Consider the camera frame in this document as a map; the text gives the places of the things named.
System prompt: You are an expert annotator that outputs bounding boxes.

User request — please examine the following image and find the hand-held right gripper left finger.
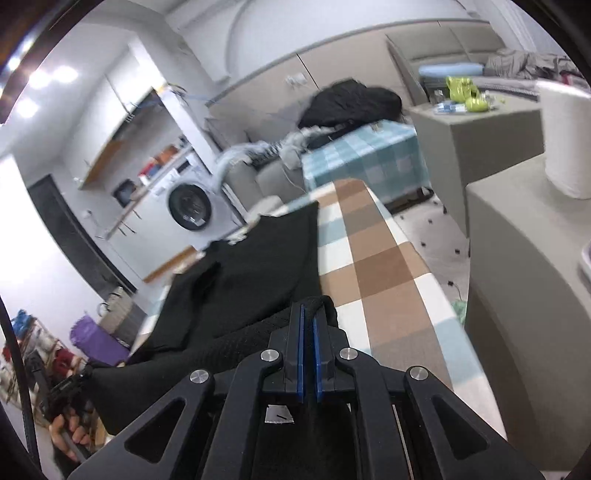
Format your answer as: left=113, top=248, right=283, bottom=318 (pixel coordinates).
left=69, top=304, right=306, bottom=480

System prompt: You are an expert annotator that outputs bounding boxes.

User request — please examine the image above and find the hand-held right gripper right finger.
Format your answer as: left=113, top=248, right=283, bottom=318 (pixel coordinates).
left=313, top=318, right=546, bottom=480

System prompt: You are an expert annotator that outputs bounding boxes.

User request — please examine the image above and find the black knit garment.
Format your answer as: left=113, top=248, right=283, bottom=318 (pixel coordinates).
left=85, top=200, right=358, bottom=480

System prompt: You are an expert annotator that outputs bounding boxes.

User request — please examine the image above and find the pale clothes pile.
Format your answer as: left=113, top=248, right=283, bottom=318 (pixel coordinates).
left=215, top=127, right=324, bottom=185

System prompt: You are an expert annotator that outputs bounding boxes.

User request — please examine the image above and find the grey clothes heap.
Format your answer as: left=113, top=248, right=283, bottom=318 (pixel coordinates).
left=482, top=48, right=580, bottom=80

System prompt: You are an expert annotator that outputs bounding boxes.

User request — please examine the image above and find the person's left hand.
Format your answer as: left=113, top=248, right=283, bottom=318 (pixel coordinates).
left=50, top=413, right=92, bottom=462

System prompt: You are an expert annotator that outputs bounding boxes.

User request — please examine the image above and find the shoe rack with shoes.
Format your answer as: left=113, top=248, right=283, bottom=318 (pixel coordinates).
left=0, top=309, right=88, bottom=416

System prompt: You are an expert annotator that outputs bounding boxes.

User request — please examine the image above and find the purple bag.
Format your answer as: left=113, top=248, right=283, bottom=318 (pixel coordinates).
left=69, top=316, right=130, bottom=365

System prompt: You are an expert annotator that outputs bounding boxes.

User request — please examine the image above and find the woven laundry basket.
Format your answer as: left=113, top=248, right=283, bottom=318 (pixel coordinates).
left=99, top=286, right=148, bottom=347

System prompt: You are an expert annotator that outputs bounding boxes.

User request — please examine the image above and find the brown checked table cloth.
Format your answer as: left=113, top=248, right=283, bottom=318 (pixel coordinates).
left=129, top=179, right=509, bottom=444

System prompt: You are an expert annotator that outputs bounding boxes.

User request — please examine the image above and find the white round stool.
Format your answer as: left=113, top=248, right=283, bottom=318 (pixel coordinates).
left=249, top=195, right=283, bottom=217

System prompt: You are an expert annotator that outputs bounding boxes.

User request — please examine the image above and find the black door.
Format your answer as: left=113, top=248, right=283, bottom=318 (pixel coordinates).
left=28, top=175, right=137, bottom=294

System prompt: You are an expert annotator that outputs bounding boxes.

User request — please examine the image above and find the grey armchair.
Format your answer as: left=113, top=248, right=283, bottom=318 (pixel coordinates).
left=226, top=161, right=305, bottom=217

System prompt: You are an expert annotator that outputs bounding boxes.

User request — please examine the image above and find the white washing machine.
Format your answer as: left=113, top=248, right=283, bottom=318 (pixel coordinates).
left=150, top=159, right=245, bottom=252

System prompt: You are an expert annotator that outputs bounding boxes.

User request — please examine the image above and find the blue checked table cloth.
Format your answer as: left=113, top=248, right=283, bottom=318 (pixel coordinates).
left=300, top=120, right=432, bottom=204

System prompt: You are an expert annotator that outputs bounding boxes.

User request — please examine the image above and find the dark cooking pot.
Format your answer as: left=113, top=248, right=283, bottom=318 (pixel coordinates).
left=113, top=179, right=138, bottom=208

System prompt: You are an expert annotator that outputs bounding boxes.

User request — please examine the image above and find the grey covered cabinet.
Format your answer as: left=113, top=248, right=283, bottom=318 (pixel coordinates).
left=409, top=92, right=548, bottom=238
left=464, top=154, right=591, bottom=472

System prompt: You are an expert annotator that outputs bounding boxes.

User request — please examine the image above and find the black jacket pile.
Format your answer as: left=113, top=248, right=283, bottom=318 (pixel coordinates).
left=298, top=79, right=403, bottom=130

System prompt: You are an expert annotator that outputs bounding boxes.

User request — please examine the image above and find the lime green plastic toy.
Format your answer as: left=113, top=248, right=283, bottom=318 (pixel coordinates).
left=445, top=76, right=490, bottom=112

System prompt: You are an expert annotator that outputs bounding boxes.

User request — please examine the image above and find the white paper towel roll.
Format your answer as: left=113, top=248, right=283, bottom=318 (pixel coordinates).
left=536, top=79, right=591, bottom=200

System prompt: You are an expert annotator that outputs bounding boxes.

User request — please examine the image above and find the grey sofa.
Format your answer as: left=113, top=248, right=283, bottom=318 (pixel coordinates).
left=385, top=21, right=583, bottom=104

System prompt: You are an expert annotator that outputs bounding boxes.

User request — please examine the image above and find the black cable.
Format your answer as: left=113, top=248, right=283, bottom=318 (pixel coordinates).
left=0, top=295, right=42, bottom=472

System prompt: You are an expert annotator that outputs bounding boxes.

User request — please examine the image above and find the white wall cabinet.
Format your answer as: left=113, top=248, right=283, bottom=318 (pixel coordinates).
left=76, top=76, right=162, bottom=190

